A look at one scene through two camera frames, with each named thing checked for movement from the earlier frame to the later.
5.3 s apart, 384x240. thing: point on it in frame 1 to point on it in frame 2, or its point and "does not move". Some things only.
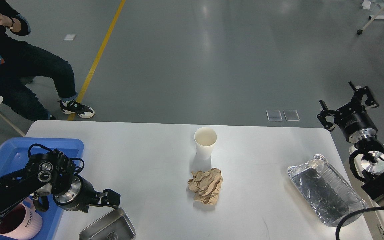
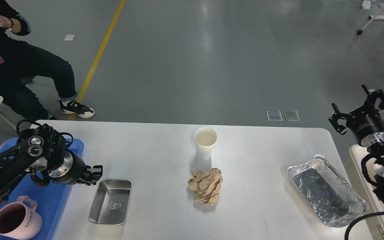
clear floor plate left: x=274 y=115 does not move
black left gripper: x=81 y=194 to x=72 y=168
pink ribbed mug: x=22 y=221 does not move
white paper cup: x=205 y=138 does not move
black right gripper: x=354 y=122 to x=368 y=126
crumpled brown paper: x=206 y=185 does not move
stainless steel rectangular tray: x=116 y=225 to x=110 y=204
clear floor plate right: x=291 y=115 does not move
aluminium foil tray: x=328 y=195 does not move
